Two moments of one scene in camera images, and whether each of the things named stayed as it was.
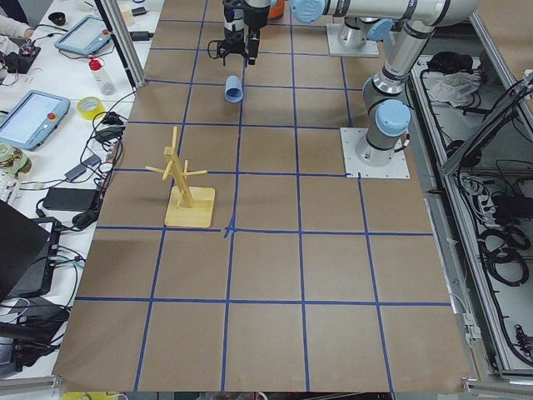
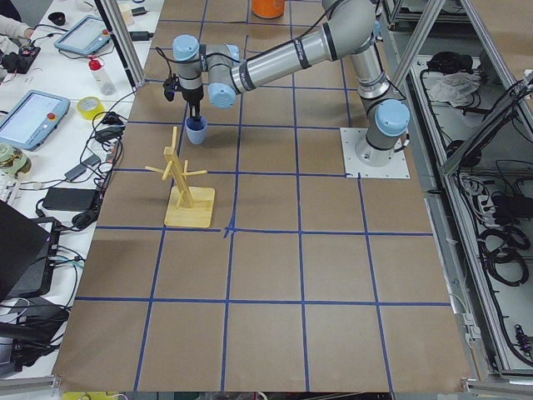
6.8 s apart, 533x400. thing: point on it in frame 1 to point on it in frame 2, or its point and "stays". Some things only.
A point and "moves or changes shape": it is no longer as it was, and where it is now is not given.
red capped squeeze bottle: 102,77 stays
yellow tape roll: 87,107 stays
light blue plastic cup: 233,88 moves or changes shape
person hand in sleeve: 12,27 stays
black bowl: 57,17 stays
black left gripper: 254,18 to 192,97
